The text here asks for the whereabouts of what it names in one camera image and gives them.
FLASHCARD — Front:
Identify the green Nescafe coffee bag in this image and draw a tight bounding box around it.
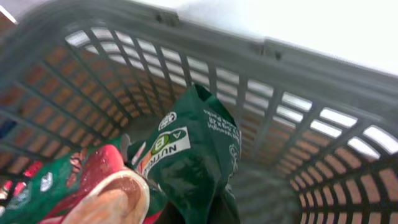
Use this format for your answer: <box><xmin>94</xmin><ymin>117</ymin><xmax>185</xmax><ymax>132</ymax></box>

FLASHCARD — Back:
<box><xmin>1</xmin><ymin>84</ymin><xmax>241</xmax><ymax>223</ymax></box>

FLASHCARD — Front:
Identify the grey plastic basket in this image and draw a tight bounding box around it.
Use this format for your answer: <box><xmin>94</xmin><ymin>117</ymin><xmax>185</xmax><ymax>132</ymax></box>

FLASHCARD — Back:
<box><xmin>1</xmin><ymin>1</ymin><xmax>397</xmax><ymax>223</ymax></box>

